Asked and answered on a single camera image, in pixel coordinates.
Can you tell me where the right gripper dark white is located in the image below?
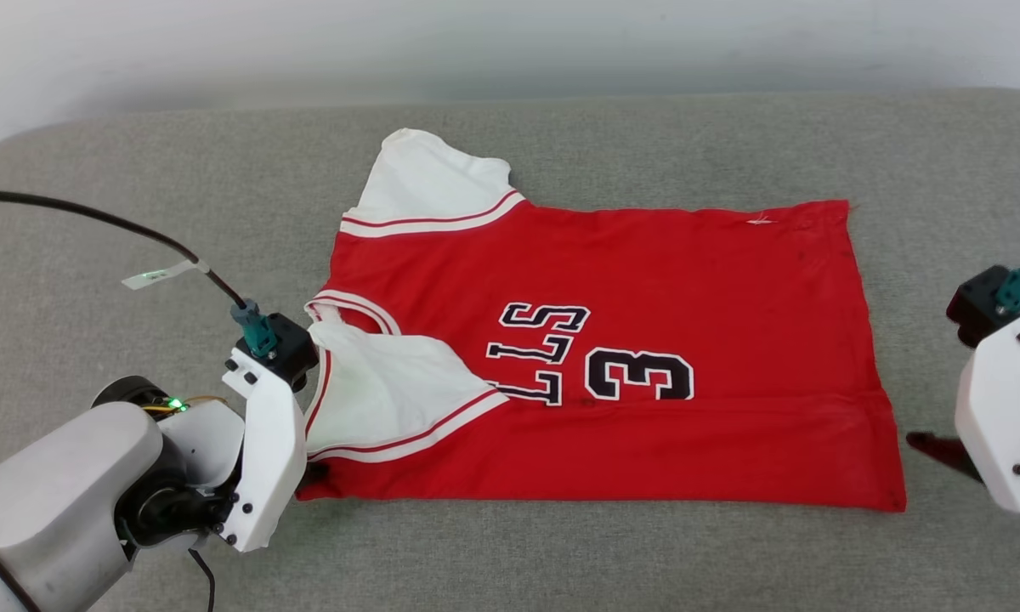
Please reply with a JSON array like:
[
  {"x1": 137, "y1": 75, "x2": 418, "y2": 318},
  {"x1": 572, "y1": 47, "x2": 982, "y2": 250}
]
[{"x1": 905, "y1": 302, "x2": 1020, "y2": 516}]

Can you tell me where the thick black camera cable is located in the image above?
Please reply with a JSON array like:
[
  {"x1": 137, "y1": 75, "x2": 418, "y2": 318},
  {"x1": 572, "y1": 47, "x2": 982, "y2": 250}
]
[{"x1": 0, "y1": 189, "x2": 247, "y2": 309}]

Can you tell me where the grey fabric sofa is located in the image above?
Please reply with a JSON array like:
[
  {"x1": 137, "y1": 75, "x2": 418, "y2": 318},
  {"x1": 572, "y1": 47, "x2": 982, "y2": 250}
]
[{"x1": 0, "y1": 89, "x2": 1020, "y2": 612}]

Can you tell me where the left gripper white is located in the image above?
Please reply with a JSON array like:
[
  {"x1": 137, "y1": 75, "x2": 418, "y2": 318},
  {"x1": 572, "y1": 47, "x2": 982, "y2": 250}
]
[{"x1": 219, "y1": 347, "x2": 329, "y2": 553}]

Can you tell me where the red and white basketball jersey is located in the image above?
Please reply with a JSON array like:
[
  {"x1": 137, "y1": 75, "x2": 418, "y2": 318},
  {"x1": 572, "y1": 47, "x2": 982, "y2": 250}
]
[{"x1": 296, "y1": 127, "x2": 908, "y2": 513}]

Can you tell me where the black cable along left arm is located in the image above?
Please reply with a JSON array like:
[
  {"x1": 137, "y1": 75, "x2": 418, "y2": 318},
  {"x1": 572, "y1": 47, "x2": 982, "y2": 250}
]
[{"x1": 0, "y1": 530, "x2": 43, "y2": 612}]

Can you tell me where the white cable label tag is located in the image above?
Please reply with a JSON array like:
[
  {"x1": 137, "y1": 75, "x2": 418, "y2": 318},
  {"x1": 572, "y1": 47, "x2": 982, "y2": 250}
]
[{"x1": 122, "y1": 259, "x2": 209, "y2": 291}]

